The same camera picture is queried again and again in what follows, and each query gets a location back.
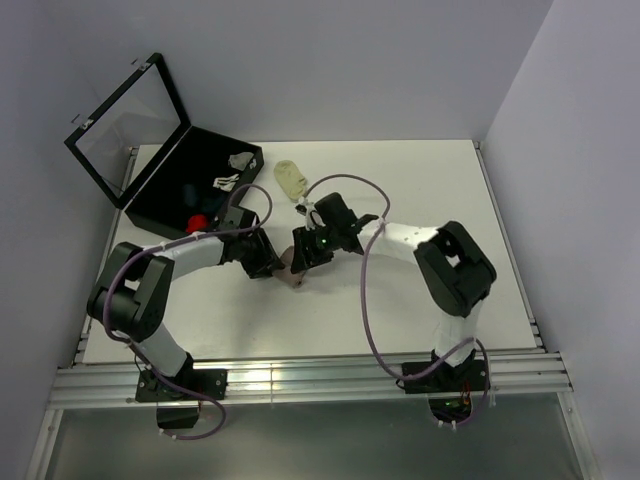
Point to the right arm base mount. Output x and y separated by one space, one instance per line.
458 383

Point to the dark blue sock in box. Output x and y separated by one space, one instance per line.
211 205

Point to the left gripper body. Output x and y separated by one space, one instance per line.
255 253

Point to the white patterned sock in box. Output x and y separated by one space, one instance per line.
226 184

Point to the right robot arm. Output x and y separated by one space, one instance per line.
457 274

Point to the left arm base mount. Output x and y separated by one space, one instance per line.
179 404

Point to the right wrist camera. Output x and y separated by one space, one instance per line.
312 217

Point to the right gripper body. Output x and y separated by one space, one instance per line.
320 242

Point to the aluminium front rail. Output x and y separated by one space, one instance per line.
356 378

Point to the taupe sock red striped cuff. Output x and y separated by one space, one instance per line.
293 280

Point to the beige red reindeer sock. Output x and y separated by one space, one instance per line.
197 223

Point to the black display box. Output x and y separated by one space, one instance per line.
140 148

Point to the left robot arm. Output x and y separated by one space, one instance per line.
130 296

